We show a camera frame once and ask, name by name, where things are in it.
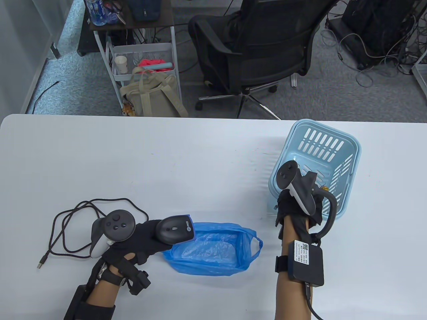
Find red cloth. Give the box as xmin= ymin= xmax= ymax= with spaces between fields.
xmin=137 ymin=58 xmax=166 ymax=69

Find black left forearm box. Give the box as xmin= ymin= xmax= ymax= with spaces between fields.
xmin=63 ymin=284 xmax=115 ymax=320

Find light blue plastic basket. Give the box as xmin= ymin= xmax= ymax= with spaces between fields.
xmin=268 ymin=119 xmax=362 ymax=220

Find black computer equipment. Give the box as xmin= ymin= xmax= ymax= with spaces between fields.
xmin=329 ymin=0 xmax=417 ymax=69

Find grey hand controller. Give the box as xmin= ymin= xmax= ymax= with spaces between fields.
xmin=89 ymin=210 xmax=136 ymax=259
xmin=274 ymin=161 xmax=337 ymax=239

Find black office chair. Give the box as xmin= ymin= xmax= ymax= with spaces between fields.
xmin=188 ymin=0 xmax=337 ymax=120

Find white metal rack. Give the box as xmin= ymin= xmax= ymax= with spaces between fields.
xmin=411 ymin=50 xmax=427 ymax=97

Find black floor cable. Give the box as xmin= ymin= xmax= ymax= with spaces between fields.
xmin=32 ymin=81 xmax=60 ymax=114

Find black forearm box cable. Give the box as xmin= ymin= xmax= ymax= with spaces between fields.
xmin=304 ymin=282 xmax=324 ymax=320

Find black right forearm box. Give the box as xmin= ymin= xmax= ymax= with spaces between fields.
xmin=288 ymin=240 xmax=325 ymax=286

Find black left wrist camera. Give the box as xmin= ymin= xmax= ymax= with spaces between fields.
xmin=128 ymin=271 xmax=151 ymax=295

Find person's left forearm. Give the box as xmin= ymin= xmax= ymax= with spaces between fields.
xmin=85 ymin=267 xmax=125 ymax=305

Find dark blue pouch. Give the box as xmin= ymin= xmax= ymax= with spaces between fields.
xmin=127 ymin=0 xmax=163 ymax=21

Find tangle of floor cables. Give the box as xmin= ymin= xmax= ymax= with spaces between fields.
xmin=320 ymin=13 xmax=427 ymax=88

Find teal cylinder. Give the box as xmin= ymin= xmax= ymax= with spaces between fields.
xmin=142 ymin=62 xmax=173 ymax=72

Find white rolling cart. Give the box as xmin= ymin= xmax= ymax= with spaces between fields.
xmin=88 ymin=0 xmax=183 ymax=116

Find beige tote bag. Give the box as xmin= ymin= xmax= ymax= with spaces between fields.
xmin=119 ymin=67 xmax=189 ymax=118

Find pack of water bottles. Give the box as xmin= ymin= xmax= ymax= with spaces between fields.
xmin=85 ymin=0 xmax=110 ymax=26

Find blue plastic bag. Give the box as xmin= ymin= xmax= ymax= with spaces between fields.
xmin=162 ymin=222 xmax=263 ymax=277

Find person's right forearm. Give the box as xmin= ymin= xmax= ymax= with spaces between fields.
xmin=274 ymin=215 xmax=321 ymax=320

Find black floor case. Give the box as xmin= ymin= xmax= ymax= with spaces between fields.
xmin=77 ymin=20 xmax=102 ymax=56

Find person's right hand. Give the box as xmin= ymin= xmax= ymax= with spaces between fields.
xmin=275 ymin=171 xmax=327 ymax=231

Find black and blue barcode scanner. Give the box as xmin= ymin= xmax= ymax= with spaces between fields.
xmin=154 ymin=215 xmax=195 ymax=246

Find person's left hand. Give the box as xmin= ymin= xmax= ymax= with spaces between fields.
xmin=100 ymin=219 xmax=172 ymax=267

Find red-handled scissors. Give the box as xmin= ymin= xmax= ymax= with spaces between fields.
xmin=102 ymin=0 xmax=126 ymax=24

